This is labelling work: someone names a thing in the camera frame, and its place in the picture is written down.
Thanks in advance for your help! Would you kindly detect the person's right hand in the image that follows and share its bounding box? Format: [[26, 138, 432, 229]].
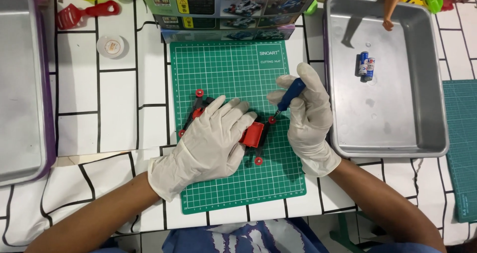
[[267, 62, 336, 166]]

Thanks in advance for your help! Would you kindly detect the person's left hand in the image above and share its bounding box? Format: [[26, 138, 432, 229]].
[[157, 95, 258, 196]]

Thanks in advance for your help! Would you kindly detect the blue handled screwdriver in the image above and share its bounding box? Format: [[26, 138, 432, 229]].
[[274, 78, 306, 119]]

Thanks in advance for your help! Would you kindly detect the black red toy car chassis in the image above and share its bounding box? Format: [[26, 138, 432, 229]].
[[178, 89, 277, 166]]

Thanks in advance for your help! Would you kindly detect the blue white battery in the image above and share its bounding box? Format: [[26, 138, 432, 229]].
[[364, 57, 376, 82], [358, 51, 369, 77]]

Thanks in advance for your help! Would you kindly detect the large steel tray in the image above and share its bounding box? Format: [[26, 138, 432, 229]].
[[323, 0, 450, 159]]

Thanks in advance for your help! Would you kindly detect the white black lined tablecloth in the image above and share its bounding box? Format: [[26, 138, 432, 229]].
[[0, 0, 477, 248]]

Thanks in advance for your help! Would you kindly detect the blue white patterned clothing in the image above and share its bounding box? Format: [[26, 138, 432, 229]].
[[162, 219, 329, 253]]

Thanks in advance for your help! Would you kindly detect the small green plastic toy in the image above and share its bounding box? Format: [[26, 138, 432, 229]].
[[303, 0, 319, 16]]

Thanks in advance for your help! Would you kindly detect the large toy car box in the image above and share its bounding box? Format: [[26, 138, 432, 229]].
[[137, 0, 321, 19]]

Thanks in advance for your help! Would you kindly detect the doll leg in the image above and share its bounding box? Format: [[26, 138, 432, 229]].
[[382, 0, 411, 32]]

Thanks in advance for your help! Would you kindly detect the dark green cutting mat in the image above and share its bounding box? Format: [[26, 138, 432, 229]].
[[442, 79, 477, 224]]

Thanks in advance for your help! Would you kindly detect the green toy ball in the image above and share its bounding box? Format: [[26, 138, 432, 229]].
[[424, 0, 444, 14]]

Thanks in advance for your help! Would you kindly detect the red toy spatula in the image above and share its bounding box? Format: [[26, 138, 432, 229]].
[[56, 0, 121, 31]]

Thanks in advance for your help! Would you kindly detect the steel tray with purple rim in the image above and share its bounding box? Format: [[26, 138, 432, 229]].
[[0, 0, 57, 187]]

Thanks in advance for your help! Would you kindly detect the green metal frame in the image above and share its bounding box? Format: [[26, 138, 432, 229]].
[[329, 212, 377, 253]]

